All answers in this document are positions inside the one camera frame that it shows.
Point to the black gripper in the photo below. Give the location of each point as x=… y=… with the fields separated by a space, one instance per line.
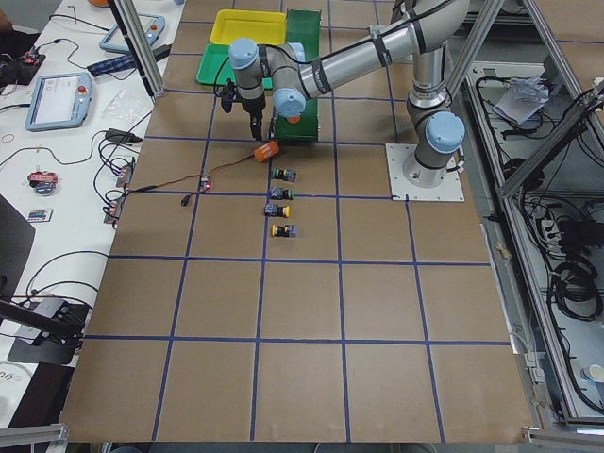
x=252 y=109

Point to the orange cylinder with 4680 print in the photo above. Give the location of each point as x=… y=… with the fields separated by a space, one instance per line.
x=266 y=151

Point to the green push button switch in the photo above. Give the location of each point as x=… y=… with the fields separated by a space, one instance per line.
x=284 y=174
x=278 y=193

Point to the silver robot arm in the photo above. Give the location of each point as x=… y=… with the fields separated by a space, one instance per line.
x=420 y=29

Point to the green plastic tray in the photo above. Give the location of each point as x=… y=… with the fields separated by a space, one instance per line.
x=213 y=68

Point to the small green circuit board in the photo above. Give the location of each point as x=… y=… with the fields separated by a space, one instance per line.
x=204 y=183

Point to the yellow plastic tray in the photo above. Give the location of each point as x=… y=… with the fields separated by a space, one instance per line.
x=260 y=26

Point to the green conveyor belt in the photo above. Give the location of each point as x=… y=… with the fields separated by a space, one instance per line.
x=303 y=26

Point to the yellow push button switch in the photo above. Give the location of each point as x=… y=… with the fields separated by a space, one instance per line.
x=285 y=231
x=274 y=210

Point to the aluminium frame post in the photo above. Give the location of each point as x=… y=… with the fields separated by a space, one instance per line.
x=127 y=18

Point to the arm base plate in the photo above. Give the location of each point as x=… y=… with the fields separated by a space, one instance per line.
x=410 y=181

